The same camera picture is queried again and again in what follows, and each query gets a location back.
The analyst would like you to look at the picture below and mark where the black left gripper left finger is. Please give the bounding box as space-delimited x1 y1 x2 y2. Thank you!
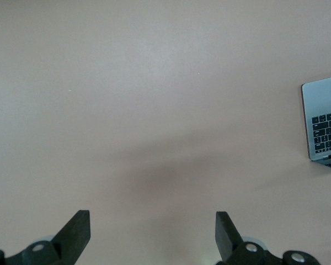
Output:
0 209 91 265

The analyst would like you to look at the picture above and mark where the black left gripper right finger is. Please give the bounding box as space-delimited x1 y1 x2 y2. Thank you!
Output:
215 211 319 265

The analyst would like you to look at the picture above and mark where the silver grey laptop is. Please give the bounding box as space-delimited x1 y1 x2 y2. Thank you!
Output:
301 74 331 172

